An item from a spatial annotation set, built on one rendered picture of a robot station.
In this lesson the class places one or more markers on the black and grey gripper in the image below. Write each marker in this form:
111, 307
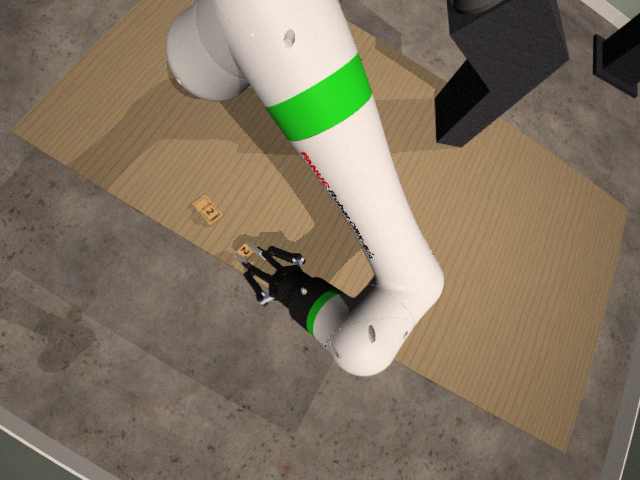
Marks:
292, 276

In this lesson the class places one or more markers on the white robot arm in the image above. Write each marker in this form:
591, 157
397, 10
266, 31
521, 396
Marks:
300, 59

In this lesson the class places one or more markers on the tan cube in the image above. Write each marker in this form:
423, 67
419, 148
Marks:
211, 213
245, 251

